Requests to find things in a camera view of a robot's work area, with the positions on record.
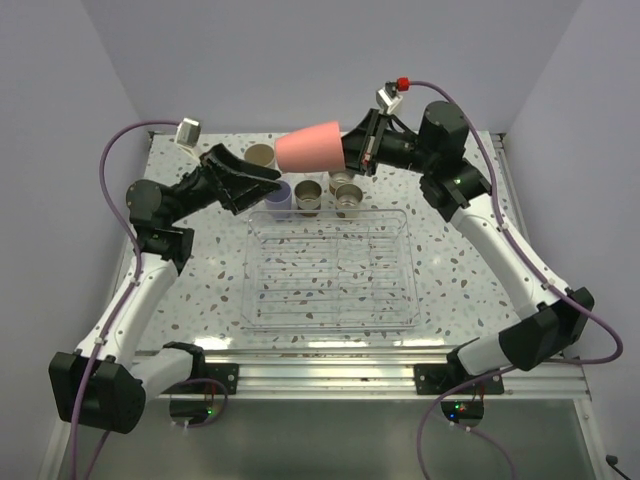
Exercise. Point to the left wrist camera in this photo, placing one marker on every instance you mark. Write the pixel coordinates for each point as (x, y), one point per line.
(187, 136)

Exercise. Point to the purple cup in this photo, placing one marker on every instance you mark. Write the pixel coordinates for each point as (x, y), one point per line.
(278, 203)

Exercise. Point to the left controller board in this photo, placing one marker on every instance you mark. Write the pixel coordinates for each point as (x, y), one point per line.
(195, 413)

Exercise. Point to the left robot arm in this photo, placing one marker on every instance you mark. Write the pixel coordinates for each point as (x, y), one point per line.
(98, 385)

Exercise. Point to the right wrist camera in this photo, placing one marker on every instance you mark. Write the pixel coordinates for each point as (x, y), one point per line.
(389, 97)

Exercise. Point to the clear dish rack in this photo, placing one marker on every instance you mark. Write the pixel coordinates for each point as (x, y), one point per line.
(334, 272)

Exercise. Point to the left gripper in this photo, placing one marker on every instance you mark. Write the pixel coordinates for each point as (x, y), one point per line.
(239, 195)

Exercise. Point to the steel cup back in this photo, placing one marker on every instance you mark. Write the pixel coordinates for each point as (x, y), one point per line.
(337, 179)

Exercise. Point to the steel cup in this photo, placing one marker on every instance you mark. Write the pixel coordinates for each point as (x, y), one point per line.
(337, 179)
(348, 198)
(308, 197)

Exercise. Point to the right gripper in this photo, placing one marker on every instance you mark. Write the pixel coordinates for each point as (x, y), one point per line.
(360, 153)

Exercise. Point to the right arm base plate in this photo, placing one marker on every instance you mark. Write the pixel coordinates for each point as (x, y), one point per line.
(438, 378)

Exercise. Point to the tall beige cup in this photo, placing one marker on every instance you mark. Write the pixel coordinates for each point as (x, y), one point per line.
(261, 155)

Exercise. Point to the right controller board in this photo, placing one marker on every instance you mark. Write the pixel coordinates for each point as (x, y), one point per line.
(467, 413)

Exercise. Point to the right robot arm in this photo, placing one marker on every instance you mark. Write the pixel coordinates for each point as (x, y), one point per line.
(552, 316)

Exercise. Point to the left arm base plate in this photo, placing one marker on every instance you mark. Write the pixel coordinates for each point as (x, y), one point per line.
(213, 379)

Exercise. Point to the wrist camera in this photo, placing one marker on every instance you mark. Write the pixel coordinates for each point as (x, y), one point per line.
(187, 136)
(389, 97)

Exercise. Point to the pink cup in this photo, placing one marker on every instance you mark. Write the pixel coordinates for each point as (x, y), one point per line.
(310, 150)

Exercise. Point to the aluminium frame rail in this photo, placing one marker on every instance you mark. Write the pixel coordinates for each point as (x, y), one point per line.
(355, 374)

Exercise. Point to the controller board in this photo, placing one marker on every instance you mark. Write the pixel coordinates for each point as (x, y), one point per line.
(195, 413)
(467, 413)

